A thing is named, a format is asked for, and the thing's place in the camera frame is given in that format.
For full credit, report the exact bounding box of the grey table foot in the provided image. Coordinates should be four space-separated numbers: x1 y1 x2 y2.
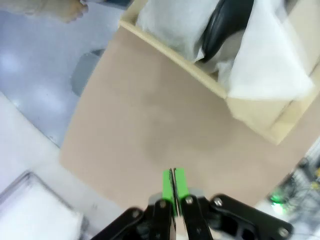
71 49 106 97

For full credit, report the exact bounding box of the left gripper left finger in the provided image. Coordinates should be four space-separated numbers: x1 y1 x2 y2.
92 169 176 240

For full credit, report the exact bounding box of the black cable bundle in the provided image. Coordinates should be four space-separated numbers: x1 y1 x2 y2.
269 149 320 218

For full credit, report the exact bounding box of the person's right hand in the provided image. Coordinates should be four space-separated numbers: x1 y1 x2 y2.
58 0 90 24

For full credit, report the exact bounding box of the black leather shoe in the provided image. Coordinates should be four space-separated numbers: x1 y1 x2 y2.
201 0 255 63

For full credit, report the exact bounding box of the white tissue paper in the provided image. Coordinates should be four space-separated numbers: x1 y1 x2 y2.
136 0 315 101

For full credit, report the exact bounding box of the cardboard shoe box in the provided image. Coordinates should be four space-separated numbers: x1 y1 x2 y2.
119 0 320 146

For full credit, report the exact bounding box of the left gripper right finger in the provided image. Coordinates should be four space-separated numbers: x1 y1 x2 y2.
174 167 295 240

